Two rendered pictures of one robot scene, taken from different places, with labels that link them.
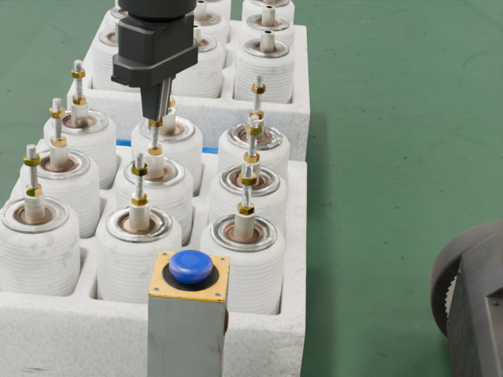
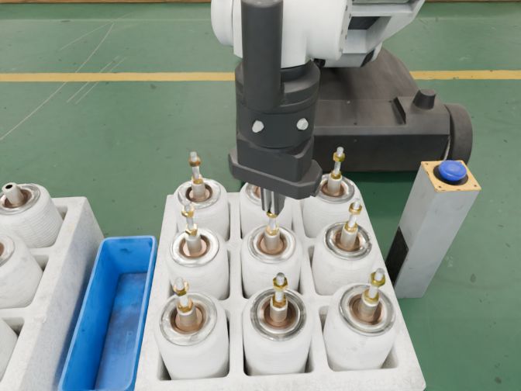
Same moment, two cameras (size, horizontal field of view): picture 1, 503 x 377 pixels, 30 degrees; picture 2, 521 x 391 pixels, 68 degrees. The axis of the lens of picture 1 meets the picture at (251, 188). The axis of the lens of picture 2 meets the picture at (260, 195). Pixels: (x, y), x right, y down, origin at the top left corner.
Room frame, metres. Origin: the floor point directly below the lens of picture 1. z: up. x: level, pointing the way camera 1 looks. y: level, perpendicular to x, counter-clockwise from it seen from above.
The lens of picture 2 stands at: (1.05, 0.50, 0.72)
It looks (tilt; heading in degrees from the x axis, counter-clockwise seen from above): 44 degrees down; 266
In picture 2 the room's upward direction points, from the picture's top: straight up
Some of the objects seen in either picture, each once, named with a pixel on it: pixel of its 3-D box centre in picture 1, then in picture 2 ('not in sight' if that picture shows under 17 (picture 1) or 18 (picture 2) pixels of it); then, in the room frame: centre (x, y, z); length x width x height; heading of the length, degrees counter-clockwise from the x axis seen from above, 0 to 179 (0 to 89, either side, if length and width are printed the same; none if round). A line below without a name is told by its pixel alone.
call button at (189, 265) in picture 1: (190, 269); (451, 171); (0.71, 0.05, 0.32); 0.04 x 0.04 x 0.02
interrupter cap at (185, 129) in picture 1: (167, 129); (194, 247); (1.12, 0.12, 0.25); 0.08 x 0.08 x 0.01
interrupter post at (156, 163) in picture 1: (154, 163); (271, 238); (1.00, 0.12, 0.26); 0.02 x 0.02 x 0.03
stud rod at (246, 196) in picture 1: (246, 194); (336, 166); (0.88, 0.00, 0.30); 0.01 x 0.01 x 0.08
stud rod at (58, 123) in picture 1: (58, 127); (279, 292); (1.00, 0.24, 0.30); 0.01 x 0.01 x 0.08
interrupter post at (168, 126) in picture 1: (167, 120); (193, 241); (1.12, 0.12, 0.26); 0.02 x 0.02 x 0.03
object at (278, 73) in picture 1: (262, 99); (37, 233); (1.43, -0.01, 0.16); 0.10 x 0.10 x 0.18
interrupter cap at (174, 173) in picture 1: (154, 173); (271, 243); (1.00, 0.12, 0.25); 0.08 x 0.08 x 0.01
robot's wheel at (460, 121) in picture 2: not in sight; (444, 141); (0.49, -0.32, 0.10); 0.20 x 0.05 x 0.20; 87
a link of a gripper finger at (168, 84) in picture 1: (162, 89); (264, 190); (1.01, 0.11, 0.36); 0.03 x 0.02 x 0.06; 59
